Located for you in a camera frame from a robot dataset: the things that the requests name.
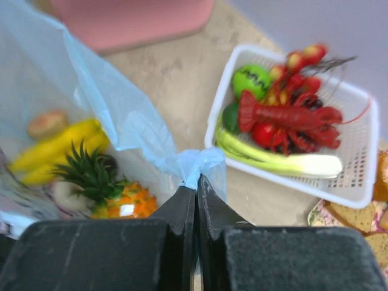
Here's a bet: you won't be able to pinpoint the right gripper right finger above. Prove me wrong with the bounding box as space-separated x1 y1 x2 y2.
196 176 387 290

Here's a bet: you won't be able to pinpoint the pink three-tier shelf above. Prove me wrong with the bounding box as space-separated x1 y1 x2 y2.
51 0 213 53

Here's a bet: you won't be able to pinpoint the purple toy donut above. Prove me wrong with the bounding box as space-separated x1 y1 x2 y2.
52 181 93 212

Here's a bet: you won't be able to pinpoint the yellow toy bananas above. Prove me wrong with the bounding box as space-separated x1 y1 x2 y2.
7 118 110 186

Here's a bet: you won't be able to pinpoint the toy bread slice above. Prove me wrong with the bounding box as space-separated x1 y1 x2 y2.
364 232 387 268
324 201 375 234

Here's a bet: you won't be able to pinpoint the green toy watermelon ball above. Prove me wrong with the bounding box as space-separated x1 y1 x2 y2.
231 64 271 101

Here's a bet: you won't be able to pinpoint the dark green toy vegetable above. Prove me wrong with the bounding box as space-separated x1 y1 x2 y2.
222 102 240 135

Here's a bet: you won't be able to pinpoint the white green toy leek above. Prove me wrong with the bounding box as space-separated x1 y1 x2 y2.
215 119 343 179

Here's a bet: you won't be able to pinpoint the red toy lobster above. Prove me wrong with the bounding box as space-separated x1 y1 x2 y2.
238 90 345 155

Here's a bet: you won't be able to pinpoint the small toy bun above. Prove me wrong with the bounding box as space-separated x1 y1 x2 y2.
27 110 69 140

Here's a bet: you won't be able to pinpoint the orange toy pineapple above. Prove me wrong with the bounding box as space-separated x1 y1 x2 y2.
53 149 158 219

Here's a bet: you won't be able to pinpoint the floral serving tray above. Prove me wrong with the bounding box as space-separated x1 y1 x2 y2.
307 200 387 277

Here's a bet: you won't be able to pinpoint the red cherry sprig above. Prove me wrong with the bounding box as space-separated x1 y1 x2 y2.
269 43 357 96

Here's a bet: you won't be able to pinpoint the red toy tomato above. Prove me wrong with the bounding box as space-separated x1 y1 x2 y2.
250 122 282 149

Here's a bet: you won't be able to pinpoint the blue plastic bag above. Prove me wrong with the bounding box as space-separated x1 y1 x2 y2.
1 1 227 239

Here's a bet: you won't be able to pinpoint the white plastic basket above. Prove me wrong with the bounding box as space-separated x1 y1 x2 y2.
204 44 379 209

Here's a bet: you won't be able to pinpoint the toy croissant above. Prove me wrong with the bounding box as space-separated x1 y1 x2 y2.
373 150 387 202

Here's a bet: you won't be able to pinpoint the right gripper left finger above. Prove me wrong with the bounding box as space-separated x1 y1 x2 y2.
1 186 196 290

